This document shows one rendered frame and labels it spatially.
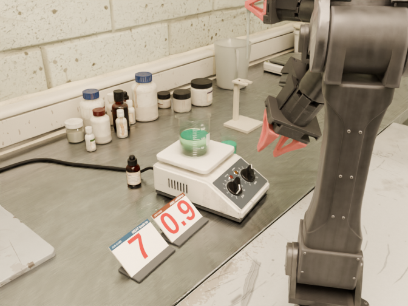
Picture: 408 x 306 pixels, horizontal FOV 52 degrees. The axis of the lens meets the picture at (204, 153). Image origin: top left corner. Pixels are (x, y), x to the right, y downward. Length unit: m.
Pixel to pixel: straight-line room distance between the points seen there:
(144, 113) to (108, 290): 0.63
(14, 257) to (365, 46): 0.60
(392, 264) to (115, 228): 0.47
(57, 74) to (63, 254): 0.57
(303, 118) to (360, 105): 0.31
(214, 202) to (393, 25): 0.48
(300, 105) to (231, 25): 0.99
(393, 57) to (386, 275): 0.41
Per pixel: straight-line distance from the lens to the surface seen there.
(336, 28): 0.40
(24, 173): 1.01
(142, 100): 1.18
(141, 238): 0.71
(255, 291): 0.66
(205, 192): 0.78
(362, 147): 0.44
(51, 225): 0.82
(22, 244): 0.78
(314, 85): 0.69
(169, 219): 0.75
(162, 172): 0.82
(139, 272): 0.69
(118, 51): 1.29
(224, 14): 1.63
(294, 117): 0.72
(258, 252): 0.73
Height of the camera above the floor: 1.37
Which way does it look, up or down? 28 degrees down
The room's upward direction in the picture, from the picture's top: straight up
